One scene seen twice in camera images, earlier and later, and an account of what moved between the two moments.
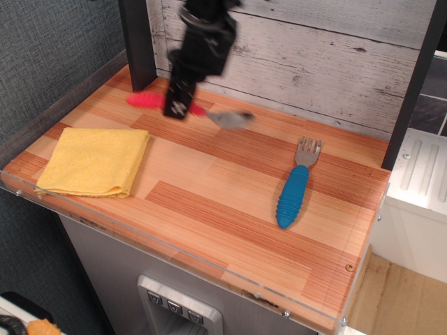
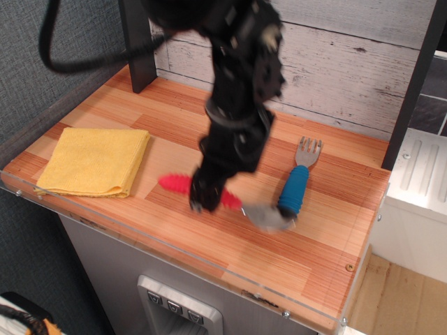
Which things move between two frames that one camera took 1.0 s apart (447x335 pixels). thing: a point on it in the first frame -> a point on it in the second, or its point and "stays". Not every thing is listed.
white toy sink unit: x=410 y=226 stays
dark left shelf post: x=142 y=65 stays
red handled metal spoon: x=156 y=100 -> x=264 y=218
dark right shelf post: x=432 y=45 stays
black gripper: x=211 y=28 -> x=238 y=131
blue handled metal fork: x=292 y=192 stays
